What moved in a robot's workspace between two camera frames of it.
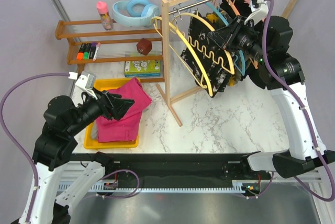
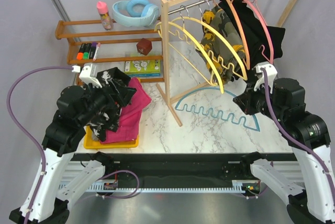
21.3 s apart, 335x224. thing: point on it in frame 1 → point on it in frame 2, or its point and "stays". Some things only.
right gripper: x=229 y=35 → x=245 y=101
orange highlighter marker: x=79 y=55 stays
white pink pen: x=97 y=49 stays
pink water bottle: x=107 y=21 stays
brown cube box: x=144 y=46 stays
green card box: x=142 y=68 stays
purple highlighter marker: x=93 y=45 stays
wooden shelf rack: x=140 y=48 stays
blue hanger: x=242 y=73 → x=216 y=89
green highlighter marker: x=87 y=51 stays
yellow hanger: x=233 y=71 → x=245 y=77
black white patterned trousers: x=211 y=65 → x=115 y=81
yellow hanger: x=202 y=82 → x=180 y=26
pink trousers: x=126 y=129 stays
